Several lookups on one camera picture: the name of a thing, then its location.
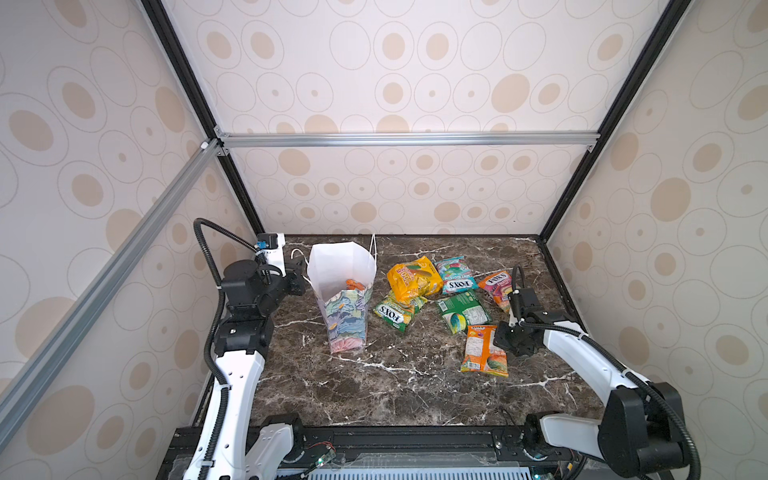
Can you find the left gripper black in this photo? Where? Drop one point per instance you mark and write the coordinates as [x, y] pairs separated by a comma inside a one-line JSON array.
[[294, 269]]

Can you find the green snack bag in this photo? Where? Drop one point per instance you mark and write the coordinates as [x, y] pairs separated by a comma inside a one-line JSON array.
[[461, 311]]

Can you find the floral white paper bag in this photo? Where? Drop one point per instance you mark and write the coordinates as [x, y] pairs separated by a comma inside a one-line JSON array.
[[344, 312]]

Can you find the black frame post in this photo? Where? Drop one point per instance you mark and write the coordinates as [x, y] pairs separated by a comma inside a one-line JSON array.
[[660, 35], [160, 22]]

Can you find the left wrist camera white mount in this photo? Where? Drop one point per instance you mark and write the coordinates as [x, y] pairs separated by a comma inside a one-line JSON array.
[[270, 248]]

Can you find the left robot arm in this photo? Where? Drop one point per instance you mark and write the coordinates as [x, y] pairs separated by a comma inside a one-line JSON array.
[[235, 351]]

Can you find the teal Fox's candy bag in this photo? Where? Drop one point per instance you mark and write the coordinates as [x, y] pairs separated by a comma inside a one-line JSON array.
[[456, 276]]

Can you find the black frame post left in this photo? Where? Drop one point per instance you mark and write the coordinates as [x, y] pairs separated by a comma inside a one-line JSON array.
[[160, 22]]

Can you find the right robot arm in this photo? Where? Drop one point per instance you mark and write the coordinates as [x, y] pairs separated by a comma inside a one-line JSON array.
[[642, 430]]

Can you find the aluminium rail left side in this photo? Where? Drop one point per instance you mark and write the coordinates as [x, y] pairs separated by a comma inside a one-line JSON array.
[[39, 372]]

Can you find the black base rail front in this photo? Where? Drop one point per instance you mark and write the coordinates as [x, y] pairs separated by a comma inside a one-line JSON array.
[[429, 452]]

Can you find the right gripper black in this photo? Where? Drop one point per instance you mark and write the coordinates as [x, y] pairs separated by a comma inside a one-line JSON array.
[[500, 339]]

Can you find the black frame post right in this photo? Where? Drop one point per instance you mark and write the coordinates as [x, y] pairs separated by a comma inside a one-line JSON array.
[[660, 35]]

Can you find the horizontal aluminium rail back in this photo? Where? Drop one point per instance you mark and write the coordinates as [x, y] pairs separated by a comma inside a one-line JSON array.
[[410, 139]]

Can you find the pink Fox's candy bag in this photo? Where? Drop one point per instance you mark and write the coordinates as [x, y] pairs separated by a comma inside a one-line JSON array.
[[498, 285]]

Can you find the green Fox's candy bag small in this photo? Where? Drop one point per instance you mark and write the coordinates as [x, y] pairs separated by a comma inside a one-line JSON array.
[[396, 314]]

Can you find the yellow snack bag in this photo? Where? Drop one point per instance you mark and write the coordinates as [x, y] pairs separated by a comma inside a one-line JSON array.
[[412, 279]]

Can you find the orange snack bag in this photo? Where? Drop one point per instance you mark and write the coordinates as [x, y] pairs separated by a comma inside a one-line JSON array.
[[353, 285], [481, 354]]

